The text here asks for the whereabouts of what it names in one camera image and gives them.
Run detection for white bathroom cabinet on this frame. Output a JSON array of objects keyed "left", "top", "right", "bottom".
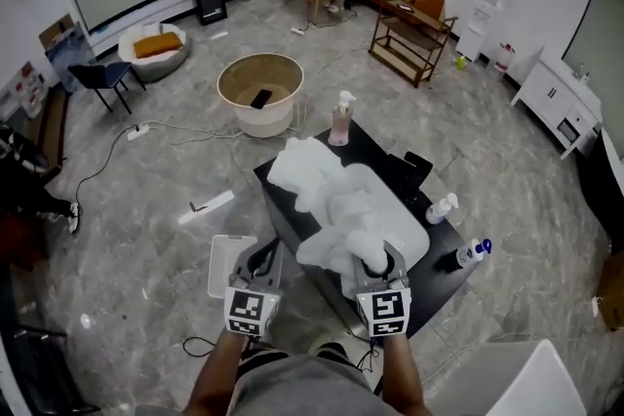
[{"left": 510, "top": 46, "right": 605, "bottom": 161}]

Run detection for white power cable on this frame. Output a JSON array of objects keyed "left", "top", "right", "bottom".
[{"left": 145, "top": 119, "right": 303, "bottom": 147}]

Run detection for cardboard sheet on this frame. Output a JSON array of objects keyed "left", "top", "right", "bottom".
[{"left": 38, "top": 13, "right": 77, "bottom": 50}]

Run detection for person's right forearm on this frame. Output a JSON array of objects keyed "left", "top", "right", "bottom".
[{"left": 382, "top": 333, "right": 433, "bottom": 416}]

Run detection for person's black shorts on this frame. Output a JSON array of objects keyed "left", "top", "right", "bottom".
[{"left": 238, "top": 343, "right": 365, "bottom": 366}]

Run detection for dark blue chair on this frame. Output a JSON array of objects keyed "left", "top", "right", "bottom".
[{"left": 66, "top": 60, "right": 147, "bottom": 116}]

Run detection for black metal rack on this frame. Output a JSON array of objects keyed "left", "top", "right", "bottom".
[{"left": 0, "top": 325, "right": 101, "bottom": 416}]

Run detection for clear water jug red cap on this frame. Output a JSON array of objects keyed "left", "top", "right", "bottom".
[{"left": 492, "top": 42, "right": 517, "bottom": 73}]

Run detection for cardboard box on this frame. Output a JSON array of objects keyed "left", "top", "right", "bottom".
[{"left": 594, "top": 250, "right": 624, "bottom": 332}]

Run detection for black bathtub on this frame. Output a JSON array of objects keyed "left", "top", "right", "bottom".
[{"left": 574, "top": 126, "right": 624, "bottom": 254}]

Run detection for orange cushion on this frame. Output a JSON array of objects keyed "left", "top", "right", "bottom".
[{"left": 133, "top": 31, "right": 185, "bottom": 59}]

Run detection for dark wooden sink vanity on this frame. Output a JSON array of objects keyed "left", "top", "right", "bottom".
[{"left": 253, "top": 119, "right": 491, "bottom": 340}]

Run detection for round beige basket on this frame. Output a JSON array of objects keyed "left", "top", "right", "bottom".
[{"left": 216, "top": 52, "right": 306, "bottom": 138}]

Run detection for white plastic basket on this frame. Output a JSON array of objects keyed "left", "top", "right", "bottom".
[{"left": 207, "top": 234, "right": 258, "bottom": 299}]

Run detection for black smartphone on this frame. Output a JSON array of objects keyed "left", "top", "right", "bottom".
[{"left": 250, "top": 88, "right": 274, "bottom": 110}]

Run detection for pink soap pump bottle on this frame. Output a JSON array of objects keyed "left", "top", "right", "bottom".
[{"left": 327, "top": 90, "right": 357, "bottom": 147}]

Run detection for black sink faucet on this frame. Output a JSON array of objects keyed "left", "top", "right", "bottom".
[{"left": 387, "top": 150, "right": 434, "bottom": 204}]

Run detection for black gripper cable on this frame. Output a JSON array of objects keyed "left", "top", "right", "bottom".
[{"left": 182, "top": 335, "right": 218, "bottom": 359}]

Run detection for wooden shelf cart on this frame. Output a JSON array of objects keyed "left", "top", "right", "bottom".
[{"left": 369, "top": 0, "right": 459, "bottom": 89}]

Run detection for white bottle with blue pump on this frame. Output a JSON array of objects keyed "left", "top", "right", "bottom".
[{"left": 455, "top": 238, "right": 492, "bottom": 270}]

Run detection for person's grey shirt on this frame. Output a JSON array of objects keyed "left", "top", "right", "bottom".
[{"left": 233, "top": 353, "right": 391, "bottom": 416}]

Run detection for person's left forearm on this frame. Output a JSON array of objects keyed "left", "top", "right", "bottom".
[{"left": 184, "top": 330, "right": 248, "bottom": 416}]

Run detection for black power cable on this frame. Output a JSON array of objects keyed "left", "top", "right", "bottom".
[{"left": 75, "top": 125, "right": 133, "bottom": 206}]

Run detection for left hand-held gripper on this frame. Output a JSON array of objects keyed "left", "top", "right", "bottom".
[{"left": 223, "top": 237, "right": 286, "bottom": 338}]

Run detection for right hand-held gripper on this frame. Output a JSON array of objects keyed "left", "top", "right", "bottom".
[{"left": 351, "top": 242, "right": 412, "bottom": 338}]

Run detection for clear jugs with red labels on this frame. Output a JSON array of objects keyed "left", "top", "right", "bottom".
[{"left": 0, "top": 60, "right": 50, "bottom": 121}]

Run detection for white water dispenser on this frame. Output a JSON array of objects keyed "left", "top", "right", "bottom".
[{"left": 455, "top": 0, "right": 506, "bottom": 62}]

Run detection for brown wooden step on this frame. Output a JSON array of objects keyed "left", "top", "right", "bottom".
[{"left": 23, "top": 85, "right": 69, "bottom": 181}]

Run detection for white bathtub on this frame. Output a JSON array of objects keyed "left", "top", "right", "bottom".
[{"left": 423, "top": 338, "right": 589, "bottom": 416}]

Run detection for round grey beanbag bed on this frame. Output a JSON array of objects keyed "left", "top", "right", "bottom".
[{"left": 117, "top": 21, "right": 192, "bottom": 83}]

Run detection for white sink basin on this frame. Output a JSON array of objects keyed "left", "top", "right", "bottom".
[{"left": 335, "top": 163, "right": 431, "bottom": 272}]

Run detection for blue-grey canvas painting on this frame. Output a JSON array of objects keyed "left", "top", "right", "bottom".
[{"left": 44, "top": 21, "right": 98, "bottom": 94}]

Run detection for person's right shoe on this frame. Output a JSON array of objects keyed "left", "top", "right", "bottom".
[{"left": 309, "top": 340, "right": 345, "bottom": 357}]

